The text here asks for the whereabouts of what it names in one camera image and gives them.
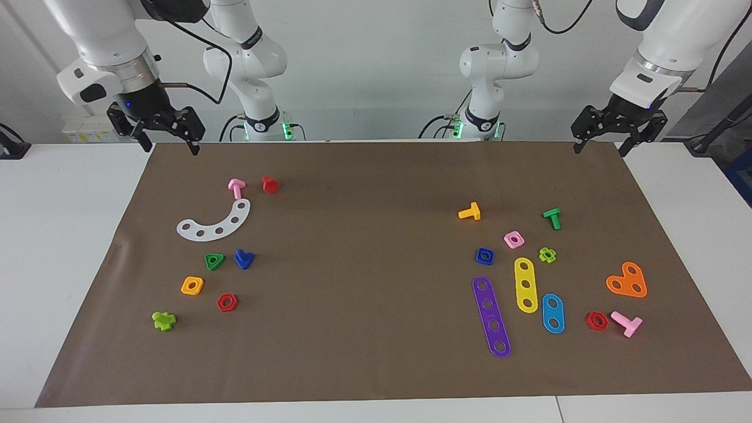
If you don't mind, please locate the black right base cable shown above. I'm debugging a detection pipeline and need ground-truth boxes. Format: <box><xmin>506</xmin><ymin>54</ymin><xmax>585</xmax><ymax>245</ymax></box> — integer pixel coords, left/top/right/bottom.
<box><xmin>219</xmin><ymin>113</ymin><xmax>244</xmax><ymax>142</ymax></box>

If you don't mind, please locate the brown table mat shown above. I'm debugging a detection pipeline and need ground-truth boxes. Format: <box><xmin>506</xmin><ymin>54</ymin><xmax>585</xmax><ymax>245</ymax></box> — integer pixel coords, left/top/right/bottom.
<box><xmin>34</xmin><ymin>140</ymin><xmax>752</xmax><ymax>409</ymax></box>

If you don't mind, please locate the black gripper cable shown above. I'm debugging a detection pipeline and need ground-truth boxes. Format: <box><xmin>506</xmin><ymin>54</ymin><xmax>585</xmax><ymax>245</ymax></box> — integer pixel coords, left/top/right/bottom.
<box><xmin>138</xmin><ymin>0</ymin><xmax>234</xmax><ymax>106</ymax></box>
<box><xmin>532</xmin><ymin>0</ymin><xmax>752</xmax><ymax>93</ymax></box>

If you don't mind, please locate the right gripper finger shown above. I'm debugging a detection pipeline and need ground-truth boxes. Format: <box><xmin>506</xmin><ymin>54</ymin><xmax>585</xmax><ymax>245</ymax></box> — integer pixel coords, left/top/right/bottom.
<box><xmin>132</xmin><ymin>120</ymin><xmax>155</xmax><ymax>153</ymax></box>
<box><xmin>176</xmin><ymin>107</ymin><xmax>206</xmax><ymax>156</ymax></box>

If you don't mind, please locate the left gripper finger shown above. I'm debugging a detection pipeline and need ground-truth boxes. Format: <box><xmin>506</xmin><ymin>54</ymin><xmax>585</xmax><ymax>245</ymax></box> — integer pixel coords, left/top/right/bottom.
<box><xmin>619</xmin><ymin>112</ymin><xmax>669</xmax><ymax>157</ymax></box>
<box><xmin>571</xmin><ymin>106</ymin><xmax>601</xmax><ymax>155</ymax></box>

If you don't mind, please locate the black left base cable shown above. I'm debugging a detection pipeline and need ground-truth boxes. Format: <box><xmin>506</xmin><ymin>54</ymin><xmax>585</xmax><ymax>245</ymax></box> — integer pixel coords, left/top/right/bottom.
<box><xmin>418</xmin><ymin>115</ymin><xmax>465</xmax><ymax>140</ymax></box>

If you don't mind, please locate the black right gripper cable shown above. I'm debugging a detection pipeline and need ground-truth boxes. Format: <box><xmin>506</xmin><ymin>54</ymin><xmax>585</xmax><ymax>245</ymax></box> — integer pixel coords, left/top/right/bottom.
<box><xmin>138</xmin><ymin>0</ymin><xmax>234</xmax><ymax>106</ymax></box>

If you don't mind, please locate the blue crate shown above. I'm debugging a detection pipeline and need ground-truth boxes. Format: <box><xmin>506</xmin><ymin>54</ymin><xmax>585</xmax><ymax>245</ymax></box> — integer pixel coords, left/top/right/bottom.
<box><xmin>724</xmin><ymin>150</ymin><xmax>752</xmax><ymax>207</ymax></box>

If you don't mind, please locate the orange three-hole corner plate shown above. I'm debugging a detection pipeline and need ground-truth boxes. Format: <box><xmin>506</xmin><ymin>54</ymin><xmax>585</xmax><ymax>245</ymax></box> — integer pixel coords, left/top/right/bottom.
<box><xmin>605</xmin><ymin>261</ymin><xmax>648</xmax><ymax>299</ymax></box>

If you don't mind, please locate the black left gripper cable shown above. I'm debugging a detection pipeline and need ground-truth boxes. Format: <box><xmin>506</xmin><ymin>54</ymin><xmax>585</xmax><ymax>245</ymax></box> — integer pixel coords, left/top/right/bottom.
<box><xmin>532</xmin><ymin>0</ymin><xmax>752</xmax><ymax>93</ymax></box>

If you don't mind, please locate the black base cable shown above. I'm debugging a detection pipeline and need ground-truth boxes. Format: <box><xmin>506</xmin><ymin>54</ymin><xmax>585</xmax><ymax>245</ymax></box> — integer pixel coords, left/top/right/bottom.
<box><xmin>418</xmin><ymin>115</ymin><xmax>465</xmax><ymax>140</ymax></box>
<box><xmin>219</xmin><ymin>113</ymin><xmax>244</xmax><ymax>142</ymax></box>

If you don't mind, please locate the black stand pole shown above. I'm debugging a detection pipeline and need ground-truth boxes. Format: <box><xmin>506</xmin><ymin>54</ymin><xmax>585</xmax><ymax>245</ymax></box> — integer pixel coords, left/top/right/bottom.
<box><xmin>684</xmin><ymin>94</ymin><xmax>752</xmax><ymax>158</ymax></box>

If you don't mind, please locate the black table clamp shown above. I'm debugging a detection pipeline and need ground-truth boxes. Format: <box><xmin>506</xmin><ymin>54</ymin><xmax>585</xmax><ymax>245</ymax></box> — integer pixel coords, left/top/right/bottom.
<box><xmin>0</xmin><ymin>122</ymin><xmax>31</xmax><ymax>160</ymax></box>

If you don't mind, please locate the yellow three-hole plate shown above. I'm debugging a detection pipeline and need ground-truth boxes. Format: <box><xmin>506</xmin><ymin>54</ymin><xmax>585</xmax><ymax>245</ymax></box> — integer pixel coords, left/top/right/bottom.
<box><xmin>513</xmin><ymin>257</ymin><xmax>539</xmax><ymax>314</ymax></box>

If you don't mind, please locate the purple four-hole strip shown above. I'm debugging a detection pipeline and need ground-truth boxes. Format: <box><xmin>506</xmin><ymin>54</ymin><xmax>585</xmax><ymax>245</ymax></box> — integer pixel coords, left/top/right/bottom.
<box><xmin>471</xmin><ymin>276</ymin><xmax>512</xmax><ymax>359</ymax></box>

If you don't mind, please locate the white curved five-hole plate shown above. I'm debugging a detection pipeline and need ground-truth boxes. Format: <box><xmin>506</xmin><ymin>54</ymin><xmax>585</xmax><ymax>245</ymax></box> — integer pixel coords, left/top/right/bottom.
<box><xmin>176</xmin><ymin>198</ymin><xmax>251</xmax><ymax>242</ymax></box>

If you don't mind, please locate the blue two-hole plate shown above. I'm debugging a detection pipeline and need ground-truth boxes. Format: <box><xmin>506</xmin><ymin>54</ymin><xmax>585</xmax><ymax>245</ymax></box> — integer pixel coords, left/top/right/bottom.
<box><xmin>541</xmin><ymin>293</ymin><xmax>566</xmax><ymax>335</ymax></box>

